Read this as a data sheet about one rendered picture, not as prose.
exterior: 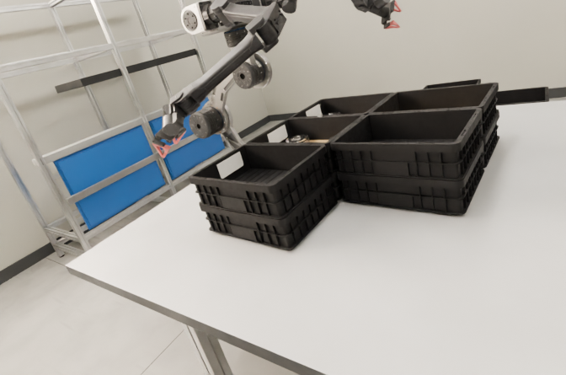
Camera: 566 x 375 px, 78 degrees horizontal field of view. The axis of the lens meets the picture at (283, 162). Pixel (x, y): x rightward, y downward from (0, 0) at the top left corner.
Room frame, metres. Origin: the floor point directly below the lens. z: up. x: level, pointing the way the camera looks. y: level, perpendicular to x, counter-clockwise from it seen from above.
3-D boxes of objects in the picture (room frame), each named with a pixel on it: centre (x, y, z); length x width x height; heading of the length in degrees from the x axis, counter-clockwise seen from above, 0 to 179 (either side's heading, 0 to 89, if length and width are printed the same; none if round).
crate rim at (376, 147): (1.06, -0.41, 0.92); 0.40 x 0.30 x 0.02; 47
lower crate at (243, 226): (1.12, 0.09, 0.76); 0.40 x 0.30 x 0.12; 47
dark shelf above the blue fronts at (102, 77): (3.32, 1.05, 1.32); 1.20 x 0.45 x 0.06; 141
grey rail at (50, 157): (3.00, 1.06, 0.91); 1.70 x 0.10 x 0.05; 141
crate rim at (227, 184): (1.12, 0.09, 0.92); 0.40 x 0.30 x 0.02; 47
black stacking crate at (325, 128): (1.34, -0.12, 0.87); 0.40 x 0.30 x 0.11; 47
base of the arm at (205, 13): (1.72, 0.13, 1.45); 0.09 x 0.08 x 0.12; 141
